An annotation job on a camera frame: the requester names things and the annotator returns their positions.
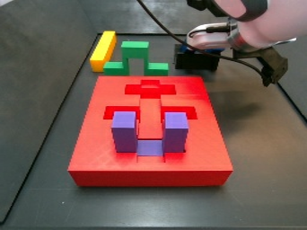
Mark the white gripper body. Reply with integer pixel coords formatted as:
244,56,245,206
185,22,239,49

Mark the blue U-shaped block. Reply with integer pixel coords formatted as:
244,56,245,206
179,45,224,55

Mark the black angled fixture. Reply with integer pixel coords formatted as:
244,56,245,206
173,44,219,71

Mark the green stepped block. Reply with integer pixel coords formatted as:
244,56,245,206
103,41,169,76

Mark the yellow long block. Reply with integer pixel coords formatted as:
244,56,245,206
89,31,116,73

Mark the purple U-shaped block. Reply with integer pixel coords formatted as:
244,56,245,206
112,111,189,156

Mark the red puzzle base block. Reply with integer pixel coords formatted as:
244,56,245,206
68,76,232,187

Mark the black cable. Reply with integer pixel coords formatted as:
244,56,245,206
136,0,271,79

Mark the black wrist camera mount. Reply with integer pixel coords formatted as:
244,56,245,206
232,48,288,86

